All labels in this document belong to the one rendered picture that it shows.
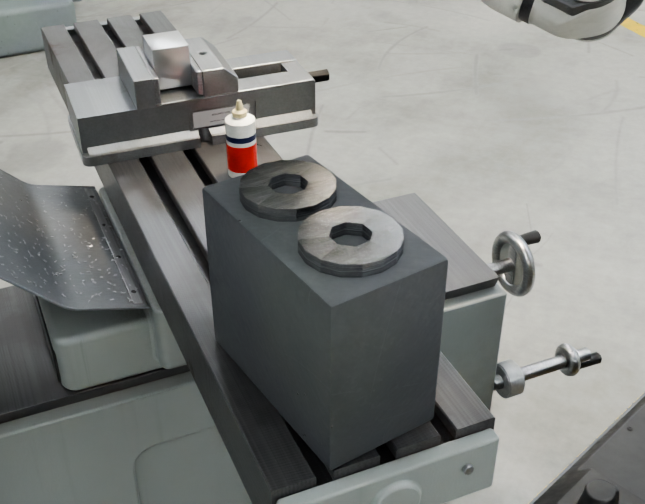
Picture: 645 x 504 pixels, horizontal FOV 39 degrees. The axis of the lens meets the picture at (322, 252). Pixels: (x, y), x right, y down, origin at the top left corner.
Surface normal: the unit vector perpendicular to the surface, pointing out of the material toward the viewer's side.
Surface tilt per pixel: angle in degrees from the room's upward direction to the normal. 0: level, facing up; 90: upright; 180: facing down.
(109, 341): 90
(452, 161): 0
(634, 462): 0
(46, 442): 90
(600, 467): 0
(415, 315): 90
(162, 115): 90
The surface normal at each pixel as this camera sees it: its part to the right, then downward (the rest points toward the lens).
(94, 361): 0.40, 0.52
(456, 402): 0.00, -0.82
